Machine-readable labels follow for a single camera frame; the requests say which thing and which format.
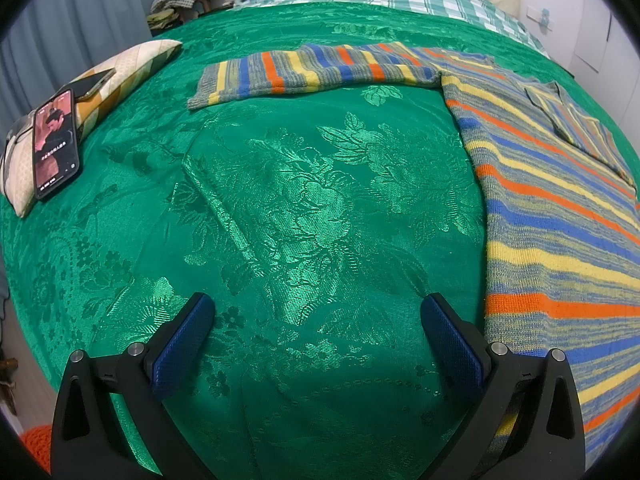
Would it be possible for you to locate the striped knit sweater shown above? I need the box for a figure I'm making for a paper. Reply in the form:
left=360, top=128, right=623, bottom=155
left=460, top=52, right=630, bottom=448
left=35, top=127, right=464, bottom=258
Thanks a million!
left=187, top=42, right=640, bottom=471

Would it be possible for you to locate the green floral bedspread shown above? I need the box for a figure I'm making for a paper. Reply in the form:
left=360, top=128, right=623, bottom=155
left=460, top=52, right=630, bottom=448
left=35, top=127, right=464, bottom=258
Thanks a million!
left=0, top=4, right=588, bottom=480

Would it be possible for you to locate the blue wall switch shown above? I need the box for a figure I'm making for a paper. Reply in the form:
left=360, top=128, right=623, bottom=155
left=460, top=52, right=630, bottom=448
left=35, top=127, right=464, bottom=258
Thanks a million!
left=525, top=6, right=553, bottom=33

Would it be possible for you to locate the dark bedside table with clothes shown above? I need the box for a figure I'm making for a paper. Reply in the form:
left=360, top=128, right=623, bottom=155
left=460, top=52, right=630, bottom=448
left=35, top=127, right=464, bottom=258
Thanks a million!
left=146, top=0, right=236, bottom=27

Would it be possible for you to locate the small cream patterned pillow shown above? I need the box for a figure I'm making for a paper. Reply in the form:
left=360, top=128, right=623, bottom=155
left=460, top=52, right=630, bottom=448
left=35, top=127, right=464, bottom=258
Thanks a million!
left=0, top=40, right=183, bottom=218

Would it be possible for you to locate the dark phone with blank screen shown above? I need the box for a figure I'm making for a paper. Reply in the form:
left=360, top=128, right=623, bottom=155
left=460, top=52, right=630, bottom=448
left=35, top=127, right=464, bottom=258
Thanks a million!
left=72, top=67, right=117, bottom=101

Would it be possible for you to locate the orange knit garment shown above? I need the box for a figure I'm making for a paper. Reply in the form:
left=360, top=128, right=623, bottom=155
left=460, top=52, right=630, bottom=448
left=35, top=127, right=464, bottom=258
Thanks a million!
left=20, top=425, right=55, bottom=477

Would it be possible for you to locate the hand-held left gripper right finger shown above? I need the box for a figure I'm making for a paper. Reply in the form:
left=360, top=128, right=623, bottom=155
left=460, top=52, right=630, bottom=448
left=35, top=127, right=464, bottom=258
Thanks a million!
left=421, top=293, right=587, bottom=480

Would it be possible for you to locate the phone with lit screen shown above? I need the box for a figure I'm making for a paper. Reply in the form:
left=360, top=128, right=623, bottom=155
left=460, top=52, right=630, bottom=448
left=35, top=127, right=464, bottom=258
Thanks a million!
left=32, top=88, right=82, bottom=201

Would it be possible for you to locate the grey-blue curtain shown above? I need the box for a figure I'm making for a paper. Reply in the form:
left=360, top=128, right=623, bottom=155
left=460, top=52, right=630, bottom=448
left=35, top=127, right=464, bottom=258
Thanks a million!
left=0, top=0, right=191, bottom=91

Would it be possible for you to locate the white wardrobe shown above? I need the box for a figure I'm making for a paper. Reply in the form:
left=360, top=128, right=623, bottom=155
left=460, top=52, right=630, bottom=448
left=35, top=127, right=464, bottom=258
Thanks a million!
left=570, top=0, right=640, bottom=126

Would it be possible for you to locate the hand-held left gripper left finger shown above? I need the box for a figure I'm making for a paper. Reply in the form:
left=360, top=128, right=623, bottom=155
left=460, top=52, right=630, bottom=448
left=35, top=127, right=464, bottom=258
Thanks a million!
left=50, top=292, right=217, bottom=480

